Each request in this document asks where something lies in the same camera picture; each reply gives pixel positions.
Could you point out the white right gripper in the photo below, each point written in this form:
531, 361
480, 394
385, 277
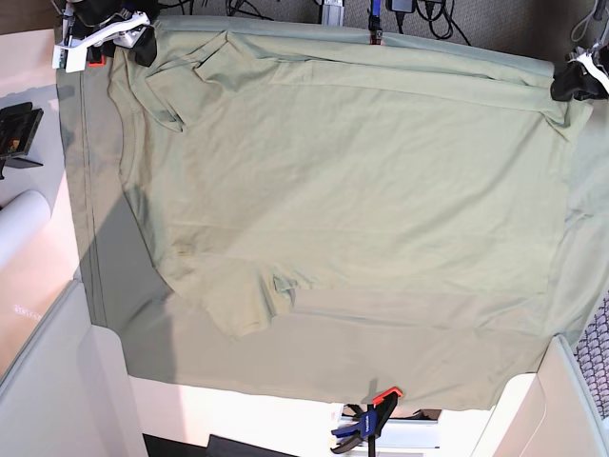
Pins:
135, 34

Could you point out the blue black bar clamp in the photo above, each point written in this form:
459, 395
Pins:
368, 424

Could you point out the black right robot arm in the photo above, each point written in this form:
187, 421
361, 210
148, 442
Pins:
92, 30

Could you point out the olive green T-shirt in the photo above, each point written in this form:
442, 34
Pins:
382, 185

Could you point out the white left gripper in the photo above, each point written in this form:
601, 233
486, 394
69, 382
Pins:
584, 78

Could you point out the orange corner clamp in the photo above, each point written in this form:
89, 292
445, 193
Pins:
96, 57

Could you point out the aluminium table leg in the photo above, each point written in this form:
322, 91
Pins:
331, 12

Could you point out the orange top clamp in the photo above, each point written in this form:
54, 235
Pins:
376, 37

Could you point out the patterned grey mat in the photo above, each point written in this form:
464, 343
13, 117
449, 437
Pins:
592, 356

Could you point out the white paper roll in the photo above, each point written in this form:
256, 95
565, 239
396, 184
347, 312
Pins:
21, 219

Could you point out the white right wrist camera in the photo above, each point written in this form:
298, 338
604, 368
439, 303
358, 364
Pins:
69, 59

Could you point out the green table cloth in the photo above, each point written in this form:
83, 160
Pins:
310, 356

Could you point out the black tablet on stand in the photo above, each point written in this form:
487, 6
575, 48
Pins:
19, 124

